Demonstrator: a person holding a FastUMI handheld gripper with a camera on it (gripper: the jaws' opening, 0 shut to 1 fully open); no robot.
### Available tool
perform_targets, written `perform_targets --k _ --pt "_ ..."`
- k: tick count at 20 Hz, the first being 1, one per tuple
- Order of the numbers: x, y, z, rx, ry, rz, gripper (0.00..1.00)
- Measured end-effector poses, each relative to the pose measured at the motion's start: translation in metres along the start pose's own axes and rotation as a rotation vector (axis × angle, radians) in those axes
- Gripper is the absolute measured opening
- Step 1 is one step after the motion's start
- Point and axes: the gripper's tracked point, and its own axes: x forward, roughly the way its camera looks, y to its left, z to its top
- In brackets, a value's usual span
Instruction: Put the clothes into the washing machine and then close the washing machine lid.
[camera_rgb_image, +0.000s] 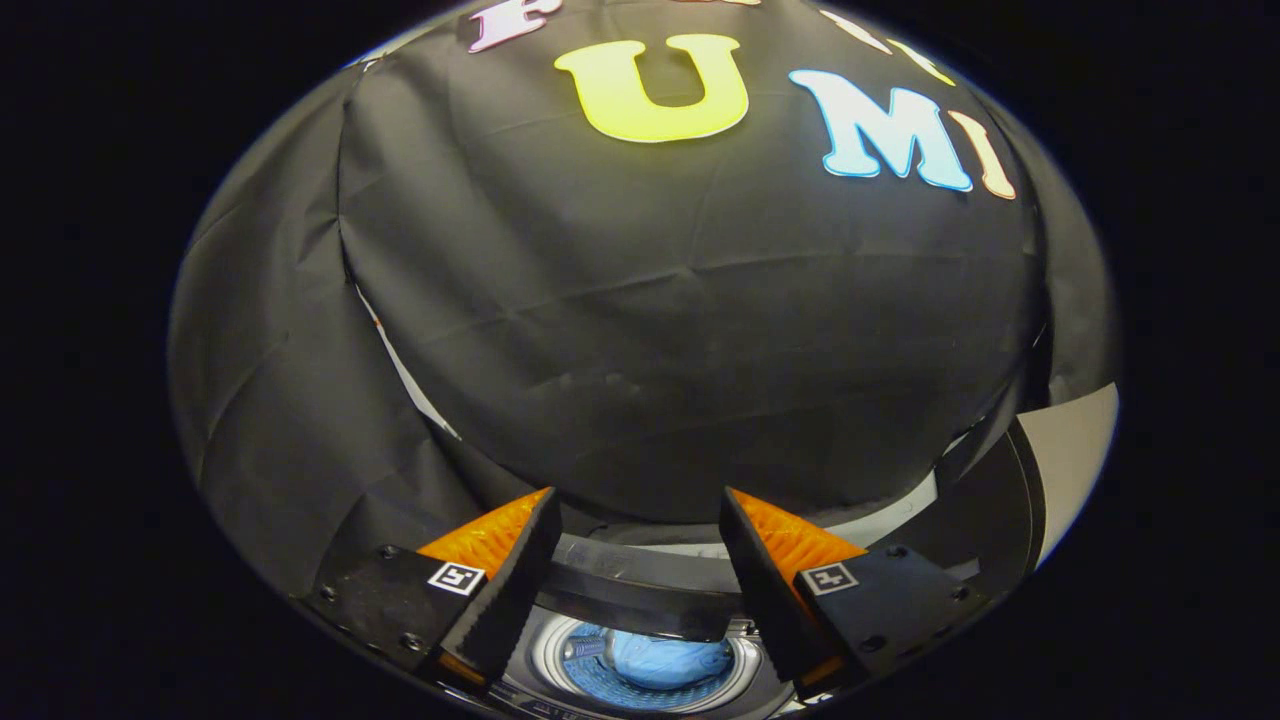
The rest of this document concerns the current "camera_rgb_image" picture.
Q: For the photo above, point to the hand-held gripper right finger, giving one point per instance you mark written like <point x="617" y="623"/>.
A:
<point x="770" y="590"/>

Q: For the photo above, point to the light blue polo shirt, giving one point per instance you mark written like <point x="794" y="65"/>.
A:
<point x="670" y="660"/>

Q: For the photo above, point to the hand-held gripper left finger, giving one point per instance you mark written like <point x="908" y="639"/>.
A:
<point x="505" y="590"/>

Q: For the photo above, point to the grey washing machine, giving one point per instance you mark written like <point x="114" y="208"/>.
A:
<point x="545" y="662"/>

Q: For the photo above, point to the beige cabinet with dark top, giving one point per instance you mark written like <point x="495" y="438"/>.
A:
<point x="1070" y="450"/>

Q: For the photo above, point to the black backdrop cloth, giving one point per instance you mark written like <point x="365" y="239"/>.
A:
<point x="650" y="300"/>

